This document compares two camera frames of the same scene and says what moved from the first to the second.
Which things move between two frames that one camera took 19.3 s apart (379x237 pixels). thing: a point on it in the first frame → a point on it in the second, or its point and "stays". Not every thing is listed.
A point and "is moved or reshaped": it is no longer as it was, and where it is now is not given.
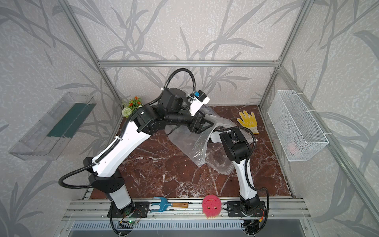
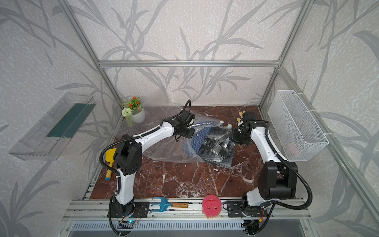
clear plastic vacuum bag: (204, 152) is moved or reshaped
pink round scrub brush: (211, 206) stays
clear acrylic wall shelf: (48, 139) stays
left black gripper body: (183, 119) → (187, 132)
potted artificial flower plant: (133, 103) stays
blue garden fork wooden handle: (164, 204) stays
